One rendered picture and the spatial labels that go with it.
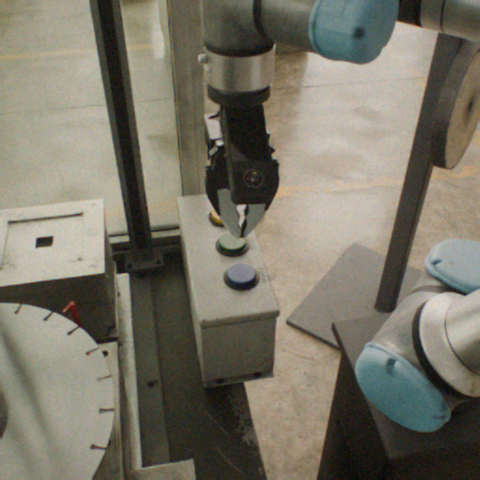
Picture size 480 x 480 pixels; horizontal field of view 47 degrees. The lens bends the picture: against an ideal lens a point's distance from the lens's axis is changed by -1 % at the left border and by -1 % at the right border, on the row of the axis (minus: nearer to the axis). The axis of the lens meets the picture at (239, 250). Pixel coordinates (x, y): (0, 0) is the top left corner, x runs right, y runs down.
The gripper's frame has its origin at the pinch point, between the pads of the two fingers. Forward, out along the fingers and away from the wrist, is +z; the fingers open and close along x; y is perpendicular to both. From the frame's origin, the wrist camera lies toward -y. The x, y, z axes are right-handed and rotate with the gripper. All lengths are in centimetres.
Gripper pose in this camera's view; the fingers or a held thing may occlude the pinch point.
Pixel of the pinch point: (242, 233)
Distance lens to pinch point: 73.0
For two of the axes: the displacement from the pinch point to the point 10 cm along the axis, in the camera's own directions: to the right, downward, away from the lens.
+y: -1.7, -6.5, 7.4
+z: 0.0, 7.5, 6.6
